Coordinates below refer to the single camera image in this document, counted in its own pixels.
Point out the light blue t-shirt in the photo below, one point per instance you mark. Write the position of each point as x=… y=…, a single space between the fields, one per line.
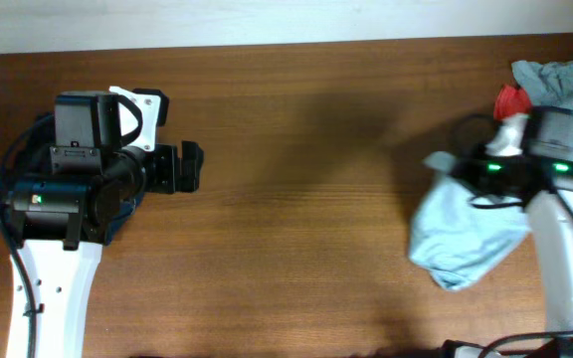
x=456 y=238

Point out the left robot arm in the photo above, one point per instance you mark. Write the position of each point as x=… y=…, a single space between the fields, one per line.
x=51 y=290

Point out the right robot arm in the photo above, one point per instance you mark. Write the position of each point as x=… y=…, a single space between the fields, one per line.
x=543 y=188

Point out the dark navy folded garment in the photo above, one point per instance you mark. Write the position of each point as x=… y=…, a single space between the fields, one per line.
x=68 y=193

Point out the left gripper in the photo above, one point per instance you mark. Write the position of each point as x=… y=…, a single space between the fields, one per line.
x=168 y=180

